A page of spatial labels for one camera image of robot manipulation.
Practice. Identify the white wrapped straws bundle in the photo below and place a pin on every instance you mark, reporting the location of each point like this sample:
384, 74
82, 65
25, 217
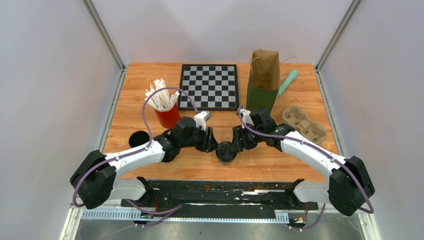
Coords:
163, 101

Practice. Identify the mint green handle tool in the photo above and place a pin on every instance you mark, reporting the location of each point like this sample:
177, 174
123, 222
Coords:
288, 80

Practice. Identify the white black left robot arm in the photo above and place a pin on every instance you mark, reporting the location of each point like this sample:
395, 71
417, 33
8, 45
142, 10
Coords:
99, 177

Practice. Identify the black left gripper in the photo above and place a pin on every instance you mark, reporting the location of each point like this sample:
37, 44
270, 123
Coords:
209, 143

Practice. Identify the cardboard cup carrier tray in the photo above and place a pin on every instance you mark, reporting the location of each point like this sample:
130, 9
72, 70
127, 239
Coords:
297, 118

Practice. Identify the black cup lid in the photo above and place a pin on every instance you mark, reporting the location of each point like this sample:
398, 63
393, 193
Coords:
224, 153

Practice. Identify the green paper bag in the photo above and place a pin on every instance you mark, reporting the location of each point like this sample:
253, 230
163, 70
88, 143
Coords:
264, 78

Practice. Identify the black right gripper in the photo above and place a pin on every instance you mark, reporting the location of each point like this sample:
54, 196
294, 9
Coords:
239, 145

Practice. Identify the clear brown plastic cup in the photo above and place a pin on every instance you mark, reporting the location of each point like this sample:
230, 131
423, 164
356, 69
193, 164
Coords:
226, 162

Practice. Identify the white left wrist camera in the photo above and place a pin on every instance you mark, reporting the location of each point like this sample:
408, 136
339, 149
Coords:
201, 119

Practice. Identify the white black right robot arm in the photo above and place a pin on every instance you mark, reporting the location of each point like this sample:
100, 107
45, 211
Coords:
348, 186

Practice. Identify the black white chessboard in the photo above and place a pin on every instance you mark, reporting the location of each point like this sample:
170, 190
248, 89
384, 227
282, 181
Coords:
212, 87

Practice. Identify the red straw holder cup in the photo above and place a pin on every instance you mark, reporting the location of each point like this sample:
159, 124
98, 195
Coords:
168, 119

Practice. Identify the black lid stack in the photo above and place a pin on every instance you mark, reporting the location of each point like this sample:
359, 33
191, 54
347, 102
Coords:
168, 157

